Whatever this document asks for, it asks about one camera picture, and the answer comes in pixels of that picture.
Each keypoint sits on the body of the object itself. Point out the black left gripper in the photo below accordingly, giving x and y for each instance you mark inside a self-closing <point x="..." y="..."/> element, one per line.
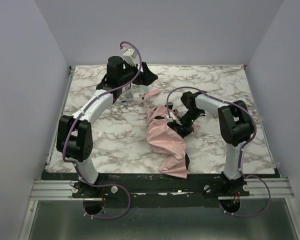
<point x="140" y="75"/>

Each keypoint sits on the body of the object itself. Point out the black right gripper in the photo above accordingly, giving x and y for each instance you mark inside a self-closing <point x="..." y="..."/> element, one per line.
<point x="179" y="125"/>

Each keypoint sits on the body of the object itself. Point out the pink folding umbrella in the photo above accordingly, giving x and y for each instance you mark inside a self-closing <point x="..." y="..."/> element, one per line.
<point x="164" y="140"/>

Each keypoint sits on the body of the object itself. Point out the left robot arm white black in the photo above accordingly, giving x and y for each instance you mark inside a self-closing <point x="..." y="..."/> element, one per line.
<point x="74" y="132"/>

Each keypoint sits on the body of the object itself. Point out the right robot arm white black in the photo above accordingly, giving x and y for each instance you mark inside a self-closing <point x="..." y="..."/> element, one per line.
<point x="237" y="128"/>

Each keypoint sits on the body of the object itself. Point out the clear plastic organizer box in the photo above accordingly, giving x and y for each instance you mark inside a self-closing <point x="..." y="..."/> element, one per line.
<point x="133" y="93"/>

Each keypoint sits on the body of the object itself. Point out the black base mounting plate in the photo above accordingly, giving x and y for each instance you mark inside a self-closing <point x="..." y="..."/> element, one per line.
<point x="145" y="190"/>

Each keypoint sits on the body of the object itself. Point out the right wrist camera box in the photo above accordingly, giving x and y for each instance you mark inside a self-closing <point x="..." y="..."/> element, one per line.
<point x="172" y="118"/>

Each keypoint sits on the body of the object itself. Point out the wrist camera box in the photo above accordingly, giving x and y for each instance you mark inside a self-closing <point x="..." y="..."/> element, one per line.
<point x="129" y="55"/>
<point x="172" y="118"/>

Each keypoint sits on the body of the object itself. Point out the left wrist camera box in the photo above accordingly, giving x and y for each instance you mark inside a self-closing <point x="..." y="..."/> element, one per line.
<point x="129" y="55"/>

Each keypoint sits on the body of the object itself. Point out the aluminium frame rail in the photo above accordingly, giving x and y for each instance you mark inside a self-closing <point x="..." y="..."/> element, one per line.
<point x="43" y="190"/>

